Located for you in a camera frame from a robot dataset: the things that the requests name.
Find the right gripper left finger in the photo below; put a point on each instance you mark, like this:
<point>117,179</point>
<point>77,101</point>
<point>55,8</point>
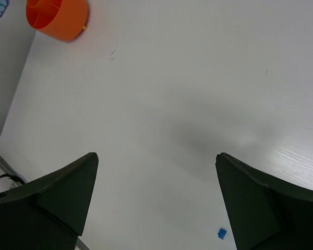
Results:
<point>49,212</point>

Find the orange divided container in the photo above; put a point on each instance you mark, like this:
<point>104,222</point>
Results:
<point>63,20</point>

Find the tiny blue lego piece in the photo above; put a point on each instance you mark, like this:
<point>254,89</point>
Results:
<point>222,233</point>

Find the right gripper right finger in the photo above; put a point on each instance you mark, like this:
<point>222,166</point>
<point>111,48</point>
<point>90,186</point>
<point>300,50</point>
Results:
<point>265,212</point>

